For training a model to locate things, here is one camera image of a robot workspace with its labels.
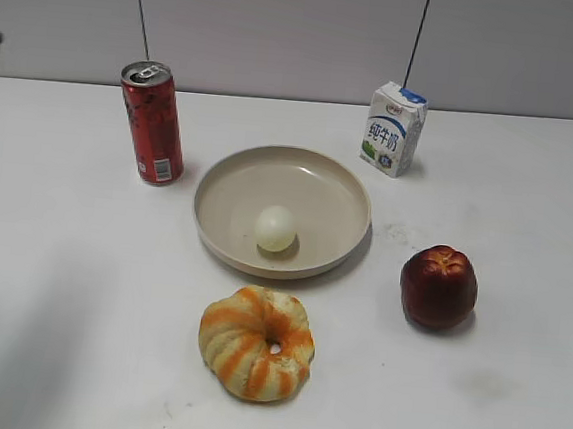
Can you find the white egg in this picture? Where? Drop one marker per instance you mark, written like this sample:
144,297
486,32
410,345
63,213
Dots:
275,229

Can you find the beige round plate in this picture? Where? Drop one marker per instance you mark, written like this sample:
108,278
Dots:
330,206

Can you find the orange striped bundt bread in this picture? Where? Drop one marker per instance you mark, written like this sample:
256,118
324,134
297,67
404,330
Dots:
258,344

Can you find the white blue milk carton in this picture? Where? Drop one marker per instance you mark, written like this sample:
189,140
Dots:
393,128

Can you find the dark red apple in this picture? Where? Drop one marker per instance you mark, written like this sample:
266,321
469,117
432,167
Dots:
438,288

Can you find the red soda can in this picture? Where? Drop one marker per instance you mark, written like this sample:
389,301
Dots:
148,91

